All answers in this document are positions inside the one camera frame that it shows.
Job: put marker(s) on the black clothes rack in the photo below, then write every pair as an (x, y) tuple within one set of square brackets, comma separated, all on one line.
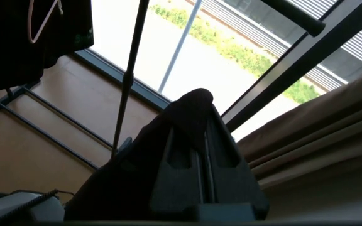
[(129, 78)]

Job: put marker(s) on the black garment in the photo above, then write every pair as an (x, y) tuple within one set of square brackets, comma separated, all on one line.
[(121, 188)]

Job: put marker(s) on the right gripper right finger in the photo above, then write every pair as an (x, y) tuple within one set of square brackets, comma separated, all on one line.
[(237, 188)]

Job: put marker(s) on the pink clothes hanger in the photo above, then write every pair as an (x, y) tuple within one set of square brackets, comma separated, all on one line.
[(29, 31)]

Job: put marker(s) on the brown curtain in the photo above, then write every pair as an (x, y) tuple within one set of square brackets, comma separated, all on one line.
[(325, 125)]

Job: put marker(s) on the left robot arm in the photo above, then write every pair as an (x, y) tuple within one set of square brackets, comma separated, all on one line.
[(42, 208)]

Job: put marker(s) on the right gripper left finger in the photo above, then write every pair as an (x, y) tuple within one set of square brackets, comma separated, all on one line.
[(174, 188)]

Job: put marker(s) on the black shorts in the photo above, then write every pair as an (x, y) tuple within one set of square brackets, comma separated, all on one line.
[(5, 47)]

